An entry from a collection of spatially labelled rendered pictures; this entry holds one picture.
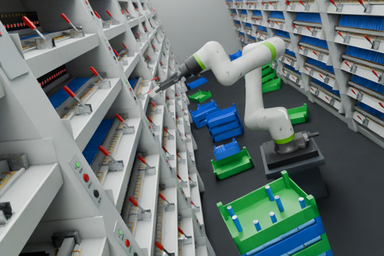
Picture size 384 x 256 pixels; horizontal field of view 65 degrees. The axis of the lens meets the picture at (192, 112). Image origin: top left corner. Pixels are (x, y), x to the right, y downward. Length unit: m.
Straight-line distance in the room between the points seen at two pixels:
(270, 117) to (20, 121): 1.35
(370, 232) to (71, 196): 1.42
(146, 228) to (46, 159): 0.45
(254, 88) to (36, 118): 1.42
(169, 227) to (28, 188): 0.76
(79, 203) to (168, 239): 0.59
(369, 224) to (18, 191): 1.56
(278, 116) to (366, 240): 0.71
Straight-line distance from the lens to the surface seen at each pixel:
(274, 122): 1.72
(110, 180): 0.87
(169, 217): 1.28
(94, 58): 1.27
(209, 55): 1.46
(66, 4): 1.27
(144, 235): 0.95
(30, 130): 0.61
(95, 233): 0.69
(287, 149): 1.79
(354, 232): 1.76
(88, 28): 1.25
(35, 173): 0.60
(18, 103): 0.60
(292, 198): 1.24
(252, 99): 1.84
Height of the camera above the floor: 1.28
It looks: 19 degrees down
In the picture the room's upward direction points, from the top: 24 degrees counter-clockwise
